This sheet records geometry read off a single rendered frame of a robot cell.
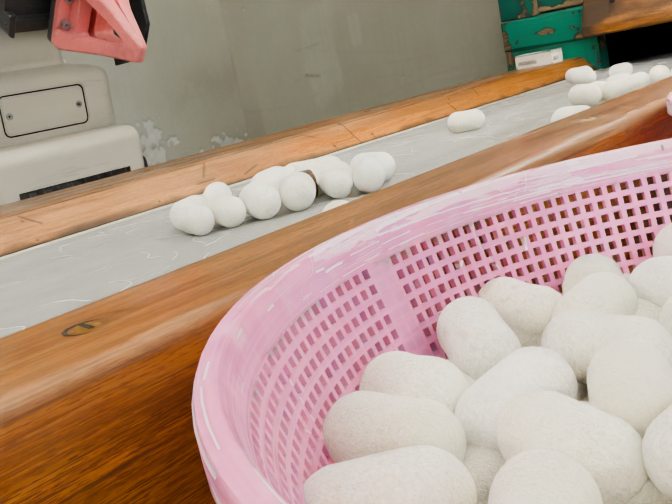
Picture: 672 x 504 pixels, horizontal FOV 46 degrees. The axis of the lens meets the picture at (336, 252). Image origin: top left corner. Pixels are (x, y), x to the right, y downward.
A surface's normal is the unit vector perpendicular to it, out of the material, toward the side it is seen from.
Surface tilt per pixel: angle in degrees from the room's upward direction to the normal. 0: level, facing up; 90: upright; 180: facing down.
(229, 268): 0
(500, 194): 75
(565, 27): 90
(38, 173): 98
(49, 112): 98
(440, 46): 90
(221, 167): 45
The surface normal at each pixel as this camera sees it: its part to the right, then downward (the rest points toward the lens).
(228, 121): 0.71, 0.01
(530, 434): -0.78, -0.32
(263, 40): -0.67, 0.29
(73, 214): 0.39, -0.67
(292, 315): 0.85, -0.36
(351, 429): -0.51, -0.30
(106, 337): -0.19, -0.96
